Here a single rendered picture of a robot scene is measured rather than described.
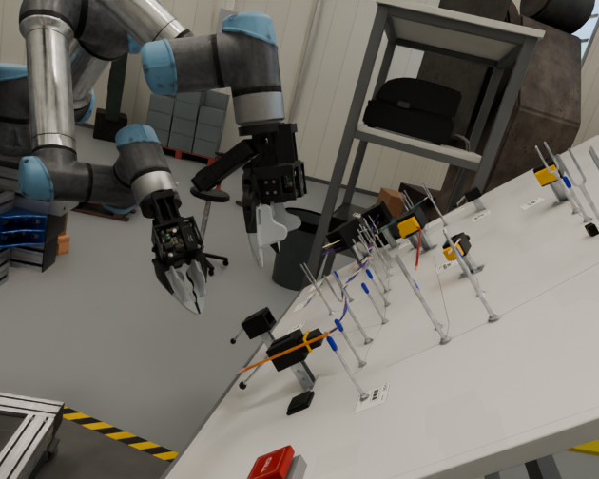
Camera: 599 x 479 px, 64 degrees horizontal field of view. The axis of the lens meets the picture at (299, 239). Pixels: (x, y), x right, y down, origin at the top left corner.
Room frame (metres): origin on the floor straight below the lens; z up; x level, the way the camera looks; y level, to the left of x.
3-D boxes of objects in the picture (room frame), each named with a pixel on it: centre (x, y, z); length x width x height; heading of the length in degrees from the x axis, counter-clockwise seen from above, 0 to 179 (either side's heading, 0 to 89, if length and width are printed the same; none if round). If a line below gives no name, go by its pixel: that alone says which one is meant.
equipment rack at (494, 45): (1.88, -0.34, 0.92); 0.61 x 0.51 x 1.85; 170
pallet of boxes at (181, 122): (8.56, 2.46, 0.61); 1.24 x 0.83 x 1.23; 98
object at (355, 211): (1.83, -0.27, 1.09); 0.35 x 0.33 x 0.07; 170
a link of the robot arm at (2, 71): (1.28, 0.85, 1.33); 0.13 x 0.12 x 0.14; 131
